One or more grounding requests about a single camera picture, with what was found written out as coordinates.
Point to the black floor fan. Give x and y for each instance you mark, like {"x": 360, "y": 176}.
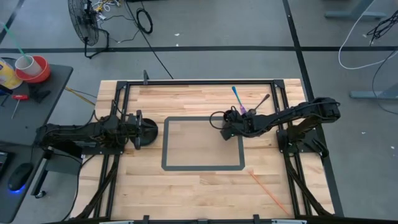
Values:
{"x": 82, "y": 21}

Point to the black bowl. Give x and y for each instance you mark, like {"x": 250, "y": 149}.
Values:
{"x": 150, "y": 132}

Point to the black spoon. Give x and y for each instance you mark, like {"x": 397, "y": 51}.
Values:
{"x": 260, "y": 102}

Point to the black computer mouse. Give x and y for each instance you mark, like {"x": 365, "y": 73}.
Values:
{"x": 19, "y": 175}

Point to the orange straw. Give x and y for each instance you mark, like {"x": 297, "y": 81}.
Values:
{"x": 269, "y": 193}

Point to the red bowl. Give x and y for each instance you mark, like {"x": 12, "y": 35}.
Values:
{"x": 43, "y": 73}

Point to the dark grey side table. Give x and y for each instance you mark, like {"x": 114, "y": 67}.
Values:
{"x": 34, "y": 121}

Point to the white paper cup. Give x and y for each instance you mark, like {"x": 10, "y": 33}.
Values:
{"x": 28, "y": 66}

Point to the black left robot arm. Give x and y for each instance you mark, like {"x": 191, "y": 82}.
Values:
{"x": 77, "y": 133}

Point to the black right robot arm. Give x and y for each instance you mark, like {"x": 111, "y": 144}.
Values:
{"x": 295, "y": 113}

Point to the black aluminium table frame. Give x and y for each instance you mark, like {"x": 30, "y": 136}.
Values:
{"x": 199, "y": 82}

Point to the yellow container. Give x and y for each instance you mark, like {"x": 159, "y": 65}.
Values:
{"x": 7, "y": 77}

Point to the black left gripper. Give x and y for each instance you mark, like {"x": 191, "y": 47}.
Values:
{"x": 138, "y": 130}

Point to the grey desk leg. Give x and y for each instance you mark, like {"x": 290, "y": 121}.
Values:
{"x": 354, "y": 14}
{"x": 373, "y": 94}

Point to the green straw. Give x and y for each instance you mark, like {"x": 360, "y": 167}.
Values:
{"x": 12, "y": 39}

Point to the beige mat with grey border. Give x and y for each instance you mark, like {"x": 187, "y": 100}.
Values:
{"x": 203, "y": 168}

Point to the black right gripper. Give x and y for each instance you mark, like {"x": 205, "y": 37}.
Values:
{"x": 241, "y": 124}

